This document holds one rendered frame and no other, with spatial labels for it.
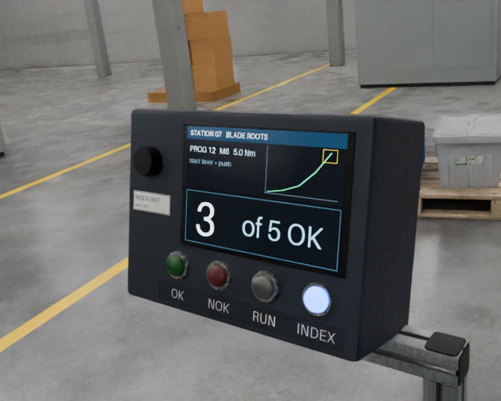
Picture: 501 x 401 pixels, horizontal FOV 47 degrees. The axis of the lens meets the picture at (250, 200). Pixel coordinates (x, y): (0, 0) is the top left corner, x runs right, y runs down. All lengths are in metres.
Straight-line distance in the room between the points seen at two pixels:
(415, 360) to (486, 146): 3.08
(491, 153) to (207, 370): 2.09
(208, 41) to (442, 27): 3.17
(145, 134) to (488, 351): 2.00
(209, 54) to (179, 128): 8.03
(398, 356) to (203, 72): 8.16
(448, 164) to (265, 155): 3.16
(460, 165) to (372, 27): 4.79
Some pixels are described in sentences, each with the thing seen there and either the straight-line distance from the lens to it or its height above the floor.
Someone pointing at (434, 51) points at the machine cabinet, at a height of 0.46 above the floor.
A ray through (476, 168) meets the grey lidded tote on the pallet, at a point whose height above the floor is 0.27.
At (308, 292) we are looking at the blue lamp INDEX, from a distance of 0.46.
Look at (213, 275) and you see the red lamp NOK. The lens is 0.51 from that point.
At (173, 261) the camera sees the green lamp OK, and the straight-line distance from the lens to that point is 0.54.
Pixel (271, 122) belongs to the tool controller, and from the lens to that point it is 0.47.
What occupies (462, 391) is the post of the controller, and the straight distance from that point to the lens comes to 0.55.
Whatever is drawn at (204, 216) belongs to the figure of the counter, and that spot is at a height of 1.17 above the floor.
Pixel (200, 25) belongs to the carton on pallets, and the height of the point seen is 1.07.
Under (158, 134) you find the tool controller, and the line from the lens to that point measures 0.55.
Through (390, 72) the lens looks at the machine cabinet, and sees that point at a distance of 8.18.
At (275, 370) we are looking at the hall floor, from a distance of 2.29.
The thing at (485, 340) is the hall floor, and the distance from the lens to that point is 2.47.
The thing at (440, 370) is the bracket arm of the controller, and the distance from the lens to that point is 0.52.
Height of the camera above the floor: 1.34
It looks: 19 degrees down
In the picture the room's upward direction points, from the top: 6 degrees counter-clockwise
